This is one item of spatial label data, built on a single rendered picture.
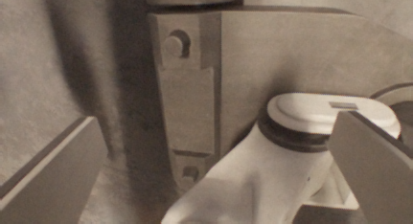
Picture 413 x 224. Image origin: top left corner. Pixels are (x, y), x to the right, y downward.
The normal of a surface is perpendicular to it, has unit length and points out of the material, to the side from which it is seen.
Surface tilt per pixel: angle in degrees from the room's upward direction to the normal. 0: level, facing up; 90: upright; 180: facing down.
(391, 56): 0
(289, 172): 90
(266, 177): 90
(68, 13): 0
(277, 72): 0
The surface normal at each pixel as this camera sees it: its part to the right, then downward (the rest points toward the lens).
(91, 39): -0.19, 0.50
